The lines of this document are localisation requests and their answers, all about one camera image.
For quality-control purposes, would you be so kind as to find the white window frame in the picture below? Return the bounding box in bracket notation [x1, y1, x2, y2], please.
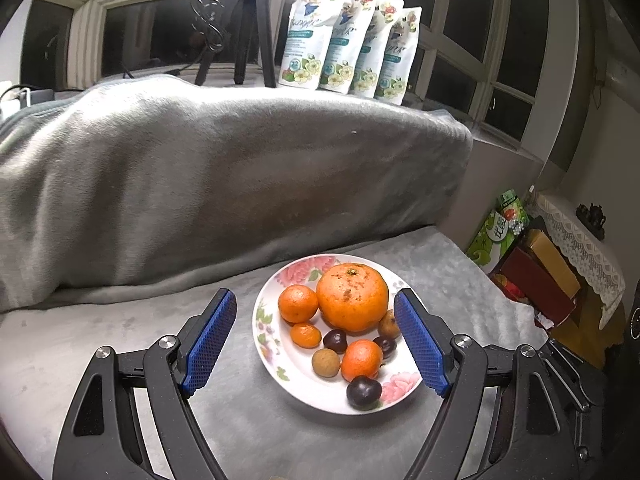
[65, 0, 568, 147]

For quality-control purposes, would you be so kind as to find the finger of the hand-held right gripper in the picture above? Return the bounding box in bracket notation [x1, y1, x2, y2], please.
[540, 338, 608, 458]

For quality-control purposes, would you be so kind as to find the brown longan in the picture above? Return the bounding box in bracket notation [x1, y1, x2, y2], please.
[377, 310, 402, 339]
[312, 349, 342, 377]

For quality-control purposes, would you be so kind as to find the brown cardboard box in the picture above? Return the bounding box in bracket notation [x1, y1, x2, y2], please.
[520, 229, 582, 298]

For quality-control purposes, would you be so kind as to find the dark purple fruit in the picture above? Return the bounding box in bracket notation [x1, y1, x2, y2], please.
[373, 335, 398, 360]
[322, 329, 349, 354]
[346, 376, 383, 411]

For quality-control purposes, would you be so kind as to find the dark small figurine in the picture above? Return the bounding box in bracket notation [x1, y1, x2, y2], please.
[575, 203, 607, 241]

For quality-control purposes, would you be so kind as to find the floral white refill pouch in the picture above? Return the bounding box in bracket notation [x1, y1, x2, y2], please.
[350, 0, 406, 100]
[375, 6, 424, 107]
[319, 0, 379, 95]
[278, 0, 353, 90]

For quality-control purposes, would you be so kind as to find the black tripod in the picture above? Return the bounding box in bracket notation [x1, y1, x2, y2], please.
[194, 0, 277, 89]

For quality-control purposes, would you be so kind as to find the coiled black cable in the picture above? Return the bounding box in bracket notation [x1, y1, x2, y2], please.
[189, 0, 224, 54]

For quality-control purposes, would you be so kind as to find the medium mandarin orange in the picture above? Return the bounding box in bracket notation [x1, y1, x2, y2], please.
[341, 339, 384, 382]
[278, 284, 320, 324]

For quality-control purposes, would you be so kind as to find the large orange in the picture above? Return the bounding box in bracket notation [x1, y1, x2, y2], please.
[316, 263, 390, 333]

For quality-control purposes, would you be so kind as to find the red box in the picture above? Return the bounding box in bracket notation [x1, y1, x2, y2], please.
[492, 246, 577, 329]

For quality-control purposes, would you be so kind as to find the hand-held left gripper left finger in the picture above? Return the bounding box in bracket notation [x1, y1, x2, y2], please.
[52, 287, 237, 480]

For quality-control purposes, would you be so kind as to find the grey fleece blanket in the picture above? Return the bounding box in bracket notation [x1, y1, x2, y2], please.
[0, 80, 540, 480]

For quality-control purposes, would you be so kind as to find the tiny mandarin orange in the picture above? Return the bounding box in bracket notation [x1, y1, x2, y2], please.
[290, 323, 322, 349]

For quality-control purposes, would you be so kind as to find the green printed box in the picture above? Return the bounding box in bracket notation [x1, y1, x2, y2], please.
[467, 192, 531, 274]

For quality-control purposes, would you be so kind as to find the lace-covered side table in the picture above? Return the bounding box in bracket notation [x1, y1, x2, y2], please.
[534, 192, 627, 332]

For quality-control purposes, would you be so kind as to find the floral white plate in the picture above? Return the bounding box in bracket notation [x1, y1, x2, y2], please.
[252, 255, 426, 415]

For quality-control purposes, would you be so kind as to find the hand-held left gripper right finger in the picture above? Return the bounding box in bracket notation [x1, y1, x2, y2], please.
[393, 288, 581, 480]

